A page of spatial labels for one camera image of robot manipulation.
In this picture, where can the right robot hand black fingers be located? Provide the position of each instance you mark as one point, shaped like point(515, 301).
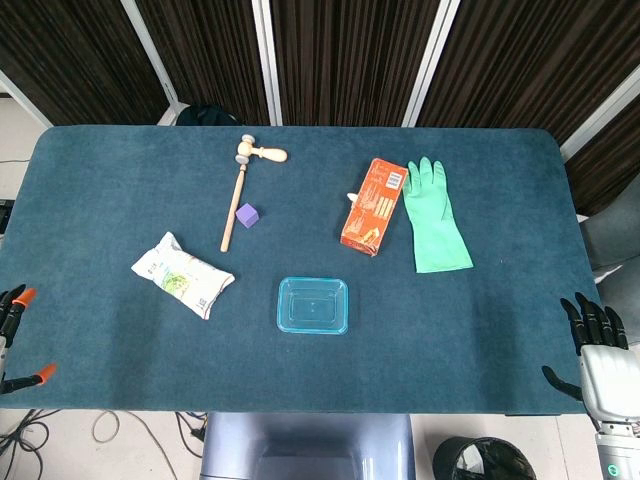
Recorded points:
point(607, 380)

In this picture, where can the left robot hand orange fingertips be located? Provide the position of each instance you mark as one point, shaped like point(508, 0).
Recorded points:
point(15, 305)

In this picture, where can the blue translucent plastic lid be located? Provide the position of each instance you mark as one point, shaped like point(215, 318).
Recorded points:
point(285, 305)

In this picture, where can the clear plastic container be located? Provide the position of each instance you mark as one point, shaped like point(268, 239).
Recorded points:
point(312, 306)

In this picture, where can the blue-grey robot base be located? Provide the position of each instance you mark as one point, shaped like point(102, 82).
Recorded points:
point(305, 450)

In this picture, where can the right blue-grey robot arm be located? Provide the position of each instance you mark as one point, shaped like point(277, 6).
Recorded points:
point(617, 450)

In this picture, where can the teal table cloth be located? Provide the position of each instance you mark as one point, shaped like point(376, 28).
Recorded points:
point(125, 350)

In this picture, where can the person in grey trousers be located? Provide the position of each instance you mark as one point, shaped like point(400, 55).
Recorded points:
point(612, 230)

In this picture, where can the black waste bin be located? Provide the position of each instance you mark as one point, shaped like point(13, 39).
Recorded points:
point(480, 460)

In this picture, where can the white snack bag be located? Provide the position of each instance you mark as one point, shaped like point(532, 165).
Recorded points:
point(180, 275)

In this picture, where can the green rubber glove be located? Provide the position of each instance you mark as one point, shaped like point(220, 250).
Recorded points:
point(435, 225)

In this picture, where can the wooden massage hammer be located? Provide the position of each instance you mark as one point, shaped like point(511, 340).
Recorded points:
point(235, 205)

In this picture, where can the purple foam cube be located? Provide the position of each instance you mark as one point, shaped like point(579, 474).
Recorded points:
point(247, 216)

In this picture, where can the dark bag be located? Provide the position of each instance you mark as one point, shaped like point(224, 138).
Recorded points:
point(207, 116)

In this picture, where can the orange cardboard carton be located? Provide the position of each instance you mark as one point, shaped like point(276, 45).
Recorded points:
point(372, 210)

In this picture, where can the small white object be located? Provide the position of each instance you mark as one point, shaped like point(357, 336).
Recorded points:
point(354, 197)

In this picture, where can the white partition post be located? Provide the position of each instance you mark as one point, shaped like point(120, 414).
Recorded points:
point(430, 60)
point(150, 50)
point(600, 112)
point(25, 97)
point(267, 60)

